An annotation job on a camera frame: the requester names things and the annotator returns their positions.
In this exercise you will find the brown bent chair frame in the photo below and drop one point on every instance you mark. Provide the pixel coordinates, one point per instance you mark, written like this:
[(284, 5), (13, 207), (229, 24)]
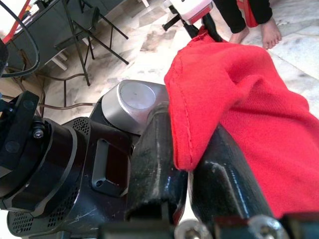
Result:
[(67, 107)]

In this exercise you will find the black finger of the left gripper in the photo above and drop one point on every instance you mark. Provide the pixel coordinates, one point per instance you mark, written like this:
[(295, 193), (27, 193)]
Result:
[(192, 31), (213, 28)]

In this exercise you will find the black folding chair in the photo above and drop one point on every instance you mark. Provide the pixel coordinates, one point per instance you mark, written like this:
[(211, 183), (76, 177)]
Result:
[(82, 27)]

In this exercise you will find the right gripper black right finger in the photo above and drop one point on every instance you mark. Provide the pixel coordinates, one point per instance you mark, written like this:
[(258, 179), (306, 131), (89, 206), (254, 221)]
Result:
[(224, 184)]

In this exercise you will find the red plastic stool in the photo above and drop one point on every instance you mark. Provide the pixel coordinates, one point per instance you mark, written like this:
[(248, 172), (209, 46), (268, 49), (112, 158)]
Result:
[(250, 15)]

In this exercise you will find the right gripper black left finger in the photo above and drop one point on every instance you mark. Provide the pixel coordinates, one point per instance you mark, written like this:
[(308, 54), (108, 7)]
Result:
[(152, 161)]

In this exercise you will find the red pillow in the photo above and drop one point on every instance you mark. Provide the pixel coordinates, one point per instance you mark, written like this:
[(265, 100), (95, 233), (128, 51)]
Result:
[(249, 99)]

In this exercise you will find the dark grey table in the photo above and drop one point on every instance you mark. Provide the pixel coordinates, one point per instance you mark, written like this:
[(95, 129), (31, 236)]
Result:
[(49, 27)]

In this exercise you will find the red metal stand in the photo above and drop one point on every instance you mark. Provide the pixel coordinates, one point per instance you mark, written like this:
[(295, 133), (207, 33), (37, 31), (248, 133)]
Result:
[(17, 25)]

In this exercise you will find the person bare foot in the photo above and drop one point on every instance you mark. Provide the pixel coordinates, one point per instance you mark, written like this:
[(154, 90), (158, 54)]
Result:
[(239, 36), (271, 32)]

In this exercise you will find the person leg in black trousers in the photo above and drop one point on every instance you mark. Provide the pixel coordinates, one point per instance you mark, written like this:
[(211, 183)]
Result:
[(229, 15), (261, 11)]

